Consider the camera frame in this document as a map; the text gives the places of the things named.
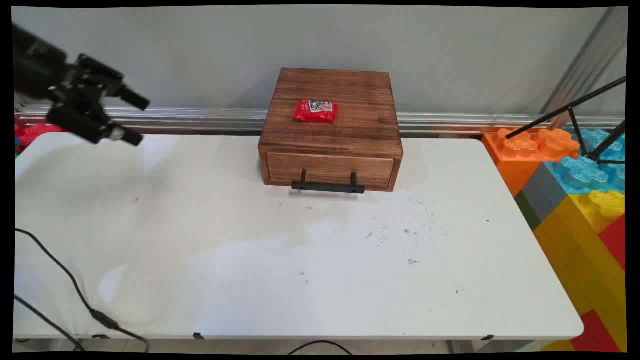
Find black cable with inline connector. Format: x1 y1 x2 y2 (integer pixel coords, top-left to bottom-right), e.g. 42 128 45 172
14 228 151 353

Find red triangular-looking building block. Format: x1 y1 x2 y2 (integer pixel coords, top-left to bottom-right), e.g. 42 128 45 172
598 215 626 271

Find black looped floor cable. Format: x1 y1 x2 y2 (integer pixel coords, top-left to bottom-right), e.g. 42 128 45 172
287 340 354 356

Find orange giant building block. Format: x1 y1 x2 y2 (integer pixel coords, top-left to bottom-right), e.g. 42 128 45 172
482 127 582 197

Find grey giant building block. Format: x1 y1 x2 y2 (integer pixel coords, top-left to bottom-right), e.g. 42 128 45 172
520 163 569 221

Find yellow giant building block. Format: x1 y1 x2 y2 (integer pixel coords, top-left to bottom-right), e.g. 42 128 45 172
533 190 627 353

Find red square building block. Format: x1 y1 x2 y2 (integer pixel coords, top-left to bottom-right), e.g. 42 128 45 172
571 309 621 353

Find red snack packet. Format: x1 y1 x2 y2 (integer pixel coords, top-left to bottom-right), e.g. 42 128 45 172
293 100 340 124

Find aluminium profile rail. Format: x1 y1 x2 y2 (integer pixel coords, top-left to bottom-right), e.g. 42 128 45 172
15 104 626 137

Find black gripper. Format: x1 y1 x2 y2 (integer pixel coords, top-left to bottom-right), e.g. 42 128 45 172
12 23 151 147

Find translucent blue building block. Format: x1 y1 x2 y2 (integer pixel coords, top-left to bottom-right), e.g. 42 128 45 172
544 128 626 195

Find red bumpy building block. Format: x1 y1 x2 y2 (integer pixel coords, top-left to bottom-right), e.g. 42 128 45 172
14 123 66 152

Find brown wooden drawer cabinet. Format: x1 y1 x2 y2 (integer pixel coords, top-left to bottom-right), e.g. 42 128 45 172
257 67 404 193

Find black tripod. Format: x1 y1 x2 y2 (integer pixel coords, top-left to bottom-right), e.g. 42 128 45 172
505 75 627 166

